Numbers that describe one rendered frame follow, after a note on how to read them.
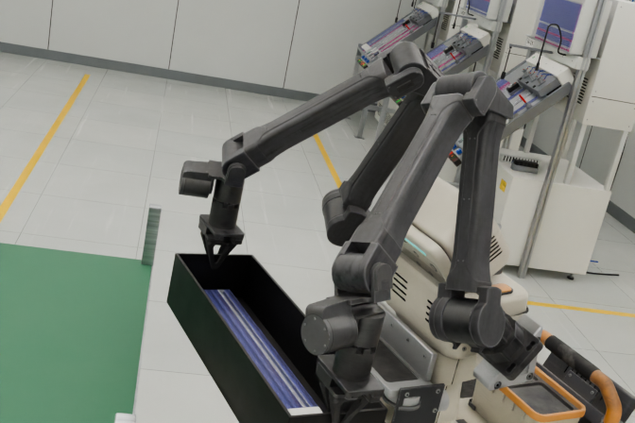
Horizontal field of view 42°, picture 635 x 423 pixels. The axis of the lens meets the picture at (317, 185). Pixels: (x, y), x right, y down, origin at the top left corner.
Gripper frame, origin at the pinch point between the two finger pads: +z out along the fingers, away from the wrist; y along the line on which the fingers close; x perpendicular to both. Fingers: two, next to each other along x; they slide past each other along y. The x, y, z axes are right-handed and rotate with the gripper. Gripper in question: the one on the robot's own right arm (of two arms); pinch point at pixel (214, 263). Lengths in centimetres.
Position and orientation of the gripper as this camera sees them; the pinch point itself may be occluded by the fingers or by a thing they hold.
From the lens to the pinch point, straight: 174.7
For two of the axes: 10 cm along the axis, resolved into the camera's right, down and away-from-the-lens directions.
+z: -2.1, 9.3, 3.0
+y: 4.3, 3.6, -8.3
